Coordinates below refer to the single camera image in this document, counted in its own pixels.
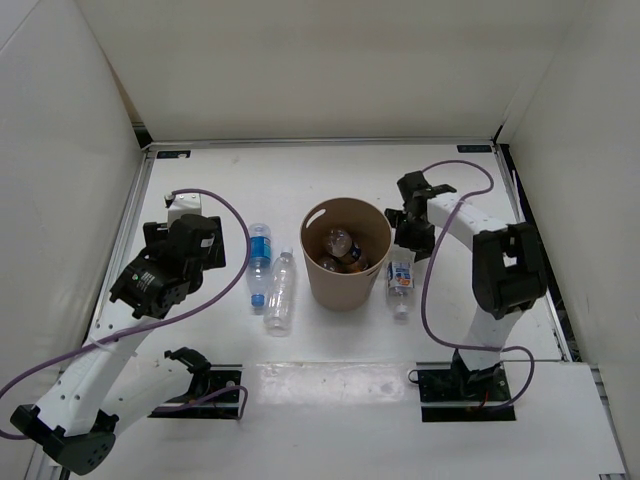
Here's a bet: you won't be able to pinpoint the orange blue label bottle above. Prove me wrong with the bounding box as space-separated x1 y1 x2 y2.
386 245 415 321

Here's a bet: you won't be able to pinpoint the crushed bottles inside bin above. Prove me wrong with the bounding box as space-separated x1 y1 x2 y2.
318 255 369 274

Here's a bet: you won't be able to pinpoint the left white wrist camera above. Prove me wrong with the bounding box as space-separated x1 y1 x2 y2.
164 193 202 227

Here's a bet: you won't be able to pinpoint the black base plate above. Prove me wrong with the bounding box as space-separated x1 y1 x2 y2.
149 364 244 420
407 365 516 423

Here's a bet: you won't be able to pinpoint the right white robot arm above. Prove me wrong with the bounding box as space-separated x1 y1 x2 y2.
385 171 547 400

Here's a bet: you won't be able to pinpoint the blue label plastic bottle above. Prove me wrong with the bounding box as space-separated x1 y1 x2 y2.
246 223 272 310

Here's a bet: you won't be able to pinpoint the clear plastic bottle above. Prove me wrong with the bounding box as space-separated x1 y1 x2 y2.
263 248 297 337

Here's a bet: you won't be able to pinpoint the brown round waste bin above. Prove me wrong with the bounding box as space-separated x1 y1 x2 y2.
300 198 392 311

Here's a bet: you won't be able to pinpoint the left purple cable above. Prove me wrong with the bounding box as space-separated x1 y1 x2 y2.
0 188 251 442

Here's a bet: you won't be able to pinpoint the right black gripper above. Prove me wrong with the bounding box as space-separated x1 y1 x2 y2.
380 209 436 263

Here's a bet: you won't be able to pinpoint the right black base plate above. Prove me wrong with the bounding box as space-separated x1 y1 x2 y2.
407 365 516 423

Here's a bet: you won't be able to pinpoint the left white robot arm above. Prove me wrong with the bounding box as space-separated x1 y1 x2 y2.
11 214 226 475

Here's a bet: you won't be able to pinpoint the black label plastic bottle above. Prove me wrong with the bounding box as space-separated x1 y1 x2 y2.
323 227 369 273

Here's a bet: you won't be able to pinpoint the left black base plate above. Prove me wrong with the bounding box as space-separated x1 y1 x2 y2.
149 364 244 420

